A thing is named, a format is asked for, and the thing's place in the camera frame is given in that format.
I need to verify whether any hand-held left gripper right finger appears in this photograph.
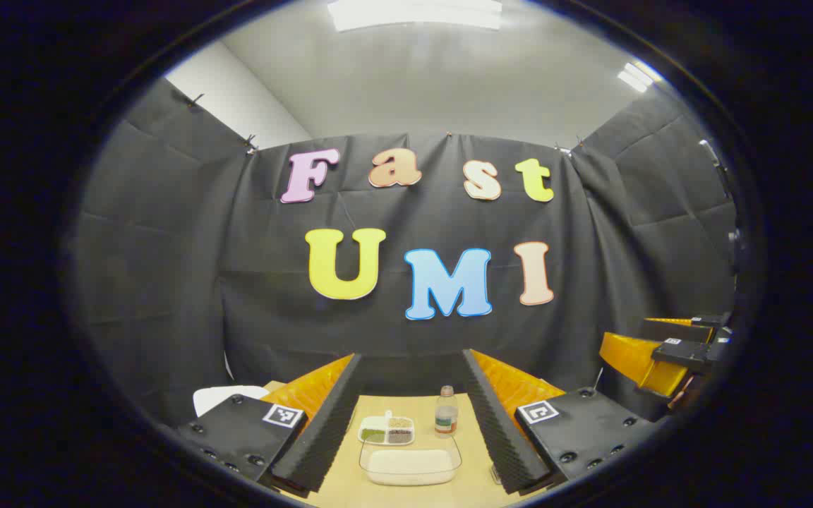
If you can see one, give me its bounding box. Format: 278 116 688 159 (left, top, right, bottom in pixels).
463 349 658 496

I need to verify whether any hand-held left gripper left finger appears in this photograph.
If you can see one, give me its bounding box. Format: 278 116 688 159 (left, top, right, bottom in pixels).
179 353 363 498

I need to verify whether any clear box of rice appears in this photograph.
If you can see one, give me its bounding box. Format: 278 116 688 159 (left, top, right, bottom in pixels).
359 434 462 488

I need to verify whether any white rice cooker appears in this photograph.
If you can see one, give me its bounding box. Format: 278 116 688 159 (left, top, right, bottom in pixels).
193 385 270 418

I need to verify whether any clear plastic water bottle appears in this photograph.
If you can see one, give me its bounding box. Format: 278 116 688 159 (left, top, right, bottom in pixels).
435 385 459 438

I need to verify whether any white divided bean dish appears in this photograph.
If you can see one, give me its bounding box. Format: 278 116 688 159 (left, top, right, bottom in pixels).
358 411 416 447

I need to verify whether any black backdrop cloth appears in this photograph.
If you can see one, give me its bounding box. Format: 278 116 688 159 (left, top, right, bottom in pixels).
71 78 739 431

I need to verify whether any small ceiling light panel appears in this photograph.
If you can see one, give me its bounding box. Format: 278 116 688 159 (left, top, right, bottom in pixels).
617 61 663 93

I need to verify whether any long ceiling light panel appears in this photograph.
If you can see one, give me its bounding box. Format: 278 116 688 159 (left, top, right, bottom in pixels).
327 0 503 33

